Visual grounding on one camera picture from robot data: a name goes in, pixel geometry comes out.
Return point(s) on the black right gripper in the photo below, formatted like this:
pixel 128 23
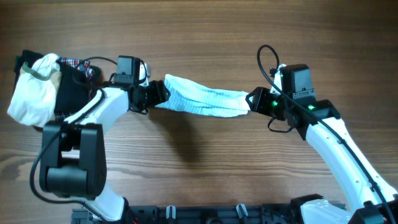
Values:
pixel 260 95

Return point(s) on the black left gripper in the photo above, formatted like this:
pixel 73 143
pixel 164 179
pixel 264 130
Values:
pixel 157 88

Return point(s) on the light blue striped garment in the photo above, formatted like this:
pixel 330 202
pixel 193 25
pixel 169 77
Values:
pixel 191 97

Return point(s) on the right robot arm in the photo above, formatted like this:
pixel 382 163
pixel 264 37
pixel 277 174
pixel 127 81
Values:
pixel 370 198

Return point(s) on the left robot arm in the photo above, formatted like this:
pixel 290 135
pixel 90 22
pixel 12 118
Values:
pixel 71 165

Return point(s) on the red plaid folded garment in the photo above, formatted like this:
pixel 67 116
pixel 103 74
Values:
pixel 71 96

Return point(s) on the black folded garment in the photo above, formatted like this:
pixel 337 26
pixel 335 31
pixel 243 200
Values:
pixel 71 96

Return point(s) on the white folded garment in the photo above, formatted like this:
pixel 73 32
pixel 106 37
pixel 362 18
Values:
pixel 34 99

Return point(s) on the dark green folded garment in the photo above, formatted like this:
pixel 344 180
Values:
pixel 25 59

